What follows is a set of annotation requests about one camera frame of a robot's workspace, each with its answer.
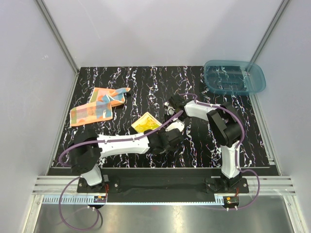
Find blue transparent plastic bin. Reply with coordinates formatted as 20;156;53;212
204;60;266;96

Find right aluminium frame post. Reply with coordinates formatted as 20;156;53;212
250;0;291;63

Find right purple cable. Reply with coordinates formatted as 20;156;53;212
178;93;260;209

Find left aluminium frame post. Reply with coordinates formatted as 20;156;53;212
34;0;80;73

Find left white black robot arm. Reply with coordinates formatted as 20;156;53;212
69;128;183;192

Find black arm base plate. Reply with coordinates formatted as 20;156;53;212
77;168;249;204

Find aluminium frame post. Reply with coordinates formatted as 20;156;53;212
250;0;291;63
34;0;80;73

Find aluminium rail with slots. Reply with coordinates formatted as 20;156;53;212
32;176;295;206

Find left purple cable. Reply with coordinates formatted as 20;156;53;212
58;110;184;230

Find purple cable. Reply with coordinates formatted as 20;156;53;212
178;93;260;209
58;110;184;230

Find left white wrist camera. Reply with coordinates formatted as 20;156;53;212
165;120;185;132

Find orange blue patterned towel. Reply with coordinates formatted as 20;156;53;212
69;87;131;127

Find yellow crocodile towel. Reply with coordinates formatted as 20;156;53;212
131;112;162;133

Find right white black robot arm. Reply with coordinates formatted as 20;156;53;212
164;94;245;193

